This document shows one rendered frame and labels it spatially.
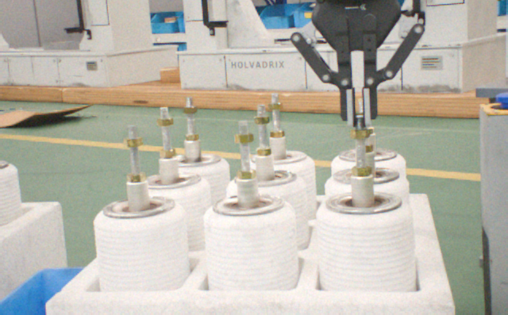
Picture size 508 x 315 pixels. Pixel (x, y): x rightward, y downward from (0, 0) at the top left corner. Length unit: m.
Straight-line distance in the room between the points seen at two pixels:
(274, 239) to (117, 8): 3.48
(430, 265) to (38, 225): 0.57
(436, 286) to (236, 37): 2.99
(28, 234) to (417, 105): 2.05
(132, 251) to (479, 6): 2.44
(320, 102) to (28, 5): 5.52
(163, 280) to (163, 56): 3.64
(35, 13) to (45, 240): 7.24
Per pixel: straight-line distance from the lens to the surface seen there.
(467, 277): 1.29
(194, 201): 0.88
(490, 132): 0.91
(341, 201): 0.76
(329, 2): 0.72
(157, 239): 0.77
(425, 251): 0.84
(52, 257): 1.17
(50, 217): 1.15
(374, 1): 0.72
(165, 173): 0.90
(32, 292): 1.05
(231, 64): 3.48
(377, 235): 0.72
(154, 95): 3.74
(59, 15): 8.50
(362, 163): 0.75
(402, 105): 2.95
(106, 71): 4.09
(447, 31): 3.00
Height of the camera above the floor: 0.45
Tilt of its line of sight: 10 degrees down
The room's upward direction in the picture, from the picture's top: 4 degrees counter-clockwise
